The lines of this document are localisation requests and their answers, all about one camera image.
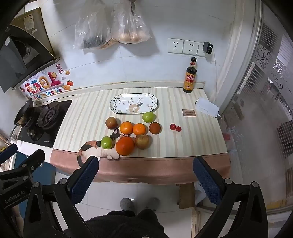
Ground green apple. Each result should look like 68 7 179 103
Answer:
142 112 156 123
101 136 113 150

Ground white wall socket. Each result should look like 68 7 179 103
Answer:
167 38 184 54
197 42 212 57
183 40 199 55

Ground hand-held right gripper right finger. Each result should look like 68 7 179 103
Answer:
193 156 268 238

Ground clear plastic bag with eggs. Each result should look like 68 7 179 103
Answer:
101 0 153 49

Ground frosted glass sliding door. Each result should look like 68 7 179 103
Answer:
220 0 293 215

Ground person's dark fleece clothing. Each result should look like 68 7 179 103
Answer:
64 209 168 238

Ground wooden board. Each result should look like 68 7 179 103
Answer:
176 183 195 209

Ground dark red-orange tangerine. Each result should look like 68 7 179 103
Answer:
149 122 161 134

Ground red-green apple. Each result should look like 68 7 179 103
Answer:
105 117 118 129

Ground grey slipper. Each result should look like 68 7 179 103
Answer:
120 198 135 211

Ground black gas stove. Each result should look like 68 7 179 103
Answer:
17 99 72 148

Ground range hood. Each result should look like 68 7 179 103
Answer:
0 7 60 93

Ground large red-yellow apple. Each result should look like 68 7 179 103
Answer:
135 134 150 150

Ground black frying pan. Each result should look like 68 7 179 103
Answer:
14 98 35 126

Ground dark soy sauce bottle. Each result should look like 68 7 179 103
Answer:
183 57 197 93

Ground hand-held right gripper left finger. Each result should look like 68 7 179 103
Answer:
23 156 99 238

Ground clear plastic bag dark contents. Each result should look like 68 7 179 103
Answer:
73 0 112 49

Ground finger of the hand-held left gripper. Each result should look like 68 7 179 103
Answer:
0 144 18 163
0 149 46 183

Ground black power adapter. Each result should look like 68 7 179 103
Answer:
203 41 214 55

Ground oval floral ceramic plate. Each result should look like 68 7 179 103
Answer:
109 93 160 114

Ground colourful wall sticker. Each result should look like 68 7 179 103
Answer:
19 64 75 100

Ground large orange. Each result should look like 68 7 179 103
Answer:
116 136 135 156

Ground striped tablecloth with cat print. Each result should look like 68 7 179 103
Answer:
50 86 231 183

